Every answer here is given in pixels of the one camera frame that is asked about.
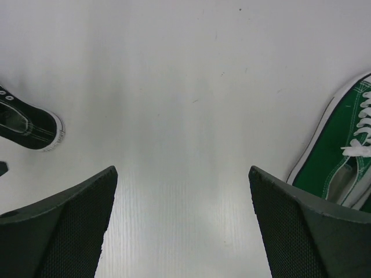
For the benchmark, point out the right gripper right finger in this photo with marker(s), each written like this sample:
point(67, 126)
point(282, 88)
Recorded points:
point(306, 236)

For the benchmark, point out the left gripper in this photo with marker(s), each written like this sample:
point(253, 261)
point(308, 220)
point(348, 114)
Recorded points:
point(3, 168)

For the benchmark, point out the black sneaker front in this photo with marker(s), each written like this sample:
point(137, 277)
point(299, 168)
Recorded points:
point(29, 126)

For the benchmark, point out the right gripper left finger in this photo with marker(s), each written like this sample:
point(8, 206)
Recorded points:
point(62, 235)

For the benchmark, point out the green sneaker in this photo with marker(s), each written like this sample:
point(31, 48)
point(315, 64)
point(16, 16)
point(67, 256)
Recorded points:
point(335, 164)

